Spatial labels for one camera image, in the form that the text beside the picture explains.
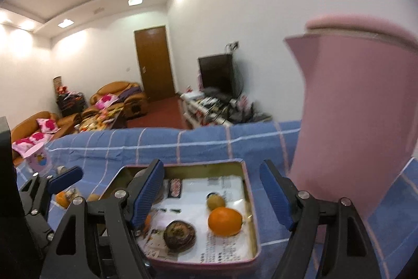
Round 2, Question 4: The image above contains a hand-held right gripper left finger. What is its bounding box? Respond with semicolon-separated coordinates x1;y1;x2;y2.
39;159;164;279

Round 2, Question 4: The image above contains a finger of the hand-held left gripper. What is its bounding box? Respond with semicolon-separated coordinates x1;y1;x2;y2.
20;166;83;216
25;211;58;259

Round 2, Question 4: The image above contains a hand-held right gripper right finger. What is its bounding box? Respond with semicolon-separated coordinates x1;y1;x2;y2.
260;160;381;279

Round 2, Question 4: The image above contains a pink tin box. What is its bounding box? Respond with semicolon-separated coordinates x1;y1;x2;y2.
98;159;262;268

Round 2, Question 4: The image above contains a yellow-green round fruit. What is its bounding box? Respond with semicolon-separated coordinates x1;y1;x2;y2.
206;194;227;211

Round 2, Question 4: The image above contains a pink cartoon mug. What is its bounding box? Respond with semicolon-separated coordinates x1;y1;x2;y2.
26;145;53;173

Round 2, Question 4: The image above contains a printed paper leaflet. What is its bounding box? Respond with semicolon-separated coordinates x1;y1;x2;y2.
137;177;253;263

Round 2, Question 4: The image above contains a cluttered coffee table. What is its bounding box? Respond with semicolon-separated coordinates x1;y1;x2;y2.
73;106;126;134

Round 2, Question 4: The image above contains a brown leather sofa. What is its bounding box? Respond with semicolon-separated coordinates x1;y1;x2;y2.
90;81;148;121
11;111;82;165

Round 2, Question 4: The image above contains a blue checked cloth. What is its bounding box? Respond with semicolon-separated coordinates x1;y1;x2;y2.
15;120;418;279

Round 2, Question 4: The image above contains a dark rack with clothes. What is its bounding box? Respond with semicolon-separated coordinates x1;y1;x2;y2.
56;90;87;118

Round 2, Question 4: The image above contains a white television stand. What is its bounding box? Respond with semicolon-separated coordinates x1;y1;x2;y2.
180;93;271;129

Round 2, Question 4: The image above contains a purple blanket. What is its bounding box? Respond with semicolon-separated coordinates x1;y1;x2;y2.
118;86;142;101

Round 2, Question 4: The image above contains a pink electric kettle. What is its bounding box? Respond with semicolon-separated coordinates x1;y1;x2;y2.
283;14;418;243

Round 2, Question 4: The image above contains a brown wooden door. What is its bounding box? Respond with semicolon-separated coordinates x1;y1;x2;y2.
134;25;176;102

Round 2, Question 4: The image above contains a black television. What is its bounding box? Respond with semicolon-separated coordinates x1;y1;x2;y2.
198;53;242;96

